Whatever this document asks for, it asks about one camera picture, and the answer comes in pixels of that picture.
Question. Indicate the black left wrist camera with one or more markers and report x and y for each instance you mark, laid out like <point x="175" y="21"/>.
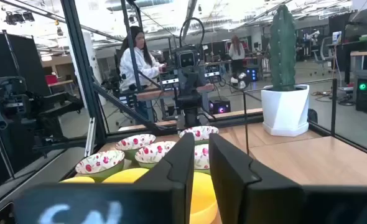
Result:
<point x="187" y="59"/>

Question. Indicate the black computer tower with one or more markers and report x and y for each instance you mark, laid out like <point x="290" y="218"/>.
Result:
<point x="219" y="105"/>

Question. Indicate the black partition panel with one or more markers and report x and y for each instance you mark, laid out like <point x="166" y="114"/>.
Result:
<point x="15" y="56"/>

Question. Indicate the black monitor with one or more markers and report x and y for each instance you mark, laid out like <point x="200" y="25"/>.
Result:
<point x="362" y="21"/>

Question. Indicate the small table-level camera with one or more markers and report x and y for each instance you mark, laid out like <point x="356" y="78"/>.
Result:
<point x="3" y="216"/>

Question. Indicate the black computer blue lights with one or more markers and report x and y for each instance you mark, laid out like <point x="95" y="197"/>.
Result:
<point x="252" y="74"/>

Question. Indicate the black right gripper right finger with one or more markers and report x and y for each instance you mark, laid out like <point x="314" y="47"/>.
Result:
<point x="230" y="168"/>

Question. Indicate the wooden desk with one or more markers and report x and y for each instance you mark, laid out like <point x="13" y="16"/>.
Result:
<point x="158" y="93"/>

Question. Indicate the yellow plastic mini bowl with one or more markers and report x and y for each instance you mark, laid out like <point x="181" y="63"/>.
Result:
<point x="126" y="175"/>
<point x="77" y="180"/>
<point x="202" y="199"/>

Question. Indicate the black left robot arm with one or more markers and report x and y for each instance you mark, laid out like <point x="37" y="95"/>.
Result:
<point x="191" y="115"/>

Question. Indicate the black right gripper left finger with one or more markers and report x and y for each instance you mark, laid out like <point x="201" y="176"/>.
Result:
<point x="180" y="161"/>

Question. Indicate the white angular plant pot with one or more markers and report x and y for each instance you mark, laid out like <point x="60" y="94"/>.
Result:
<point x="284" y="109"/>

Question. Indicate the red storage box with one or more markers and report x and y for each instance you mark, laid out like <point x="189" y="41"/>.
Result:
<point x="51" y="79"/>

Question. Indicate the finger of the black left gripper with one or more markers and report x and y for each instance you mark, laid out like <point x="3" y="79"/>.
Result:
<point x="185" y="81"/>
<point x="196" y="81"/>

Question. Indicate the white floor fan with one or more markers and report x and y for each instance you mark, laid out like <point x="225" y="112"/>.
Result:
<point x="242" y="80"/>

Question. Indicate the silver metal bracket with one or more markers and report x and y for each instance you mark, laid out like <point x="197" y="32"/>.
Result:
<point x="90" y="137"/>

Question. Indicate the grey office chair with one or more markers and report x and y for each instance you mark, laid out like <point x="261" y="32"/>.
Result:
<point x="325" y="49"/>

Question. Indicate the person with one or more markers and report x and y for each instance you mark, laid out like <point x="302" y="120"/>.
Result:
<point x="236" y="53"/>
<point x="149" y="67"/>

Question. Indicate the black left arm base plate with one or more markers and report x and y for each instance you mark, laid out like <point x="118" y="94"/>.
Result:
<point x="183" y="124"/>

